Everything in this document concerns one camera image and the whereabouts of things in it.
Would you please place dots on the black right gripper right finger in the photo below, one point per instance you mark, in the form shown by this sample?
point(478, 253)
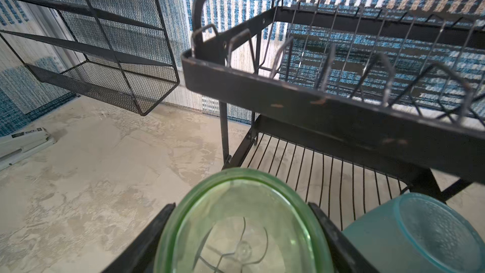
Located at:
point(345, 257)

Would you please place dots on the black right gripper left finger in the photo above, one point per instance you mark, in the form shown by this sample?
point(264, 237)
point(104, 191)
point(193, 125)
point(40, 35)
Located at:
point(139, 256)

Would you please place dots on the teal translucent plastic cup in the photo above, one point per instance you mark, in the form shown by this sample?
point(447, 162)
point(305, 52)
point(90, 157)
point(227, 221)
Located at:
point(417, 233)

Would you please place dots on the green plastic cup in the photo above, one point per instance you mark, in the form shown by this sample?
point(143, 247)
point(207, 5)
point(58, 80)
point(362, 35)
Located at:
point(243, 220)

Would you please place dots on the black wire dish rack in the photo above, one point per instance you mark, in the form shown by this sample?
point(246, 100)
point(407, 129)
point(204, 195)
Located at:
point(349, 104)

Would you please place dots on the black white stapler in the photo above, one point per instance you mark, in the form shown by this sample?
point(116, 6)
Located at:
point(19, 146)

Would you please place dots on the black mesh shelf unit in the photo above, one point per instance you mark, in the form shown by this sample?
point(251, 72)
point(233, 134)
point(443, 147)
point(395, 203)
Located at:
point(127, 60)

